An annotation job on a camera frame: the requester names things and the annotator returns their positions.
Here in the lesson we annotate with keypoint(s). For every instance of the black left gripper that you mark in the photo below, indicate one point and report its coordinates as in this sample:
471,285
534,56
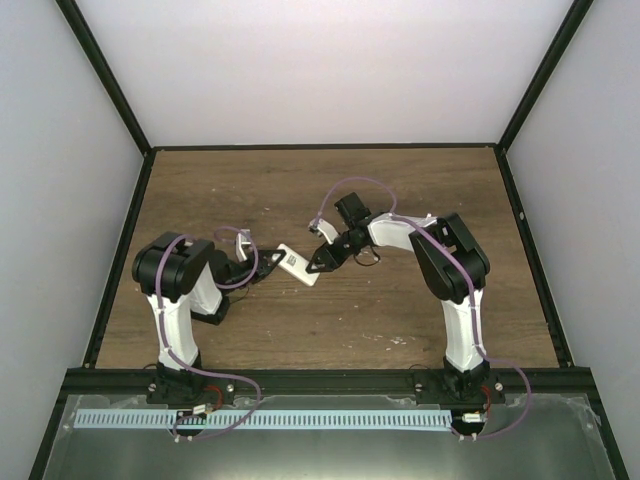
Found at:
262,267

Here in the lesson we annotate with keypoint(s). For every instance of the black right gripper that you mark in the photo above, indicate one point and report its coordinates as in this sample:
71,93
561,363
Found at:
327,257

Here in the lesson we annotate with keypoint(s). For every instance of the white air conditioner remote control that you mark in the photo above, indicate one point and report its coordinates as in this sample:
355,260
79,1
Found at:
296,265

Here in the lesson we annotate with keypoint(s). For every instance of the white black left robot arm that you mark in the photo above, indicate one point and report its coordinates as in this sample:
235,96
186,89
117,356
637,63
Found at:
186,279

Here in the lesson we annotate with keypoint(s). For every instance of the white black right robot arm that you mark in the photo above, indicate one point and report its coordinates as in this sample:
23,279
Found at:
453,265

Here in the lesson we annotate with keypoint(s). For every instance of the metal front plate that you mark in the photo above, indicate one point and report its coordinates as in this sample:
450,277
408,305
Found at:
552,437

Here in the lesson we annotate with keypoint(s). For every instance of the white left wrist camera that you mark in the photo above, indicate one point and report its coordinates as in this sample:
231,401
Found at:
243,245

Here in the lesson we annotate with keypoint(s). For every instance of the light blue slotted cable duct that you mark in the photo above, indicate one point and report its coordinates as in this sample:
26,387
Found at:
409,420

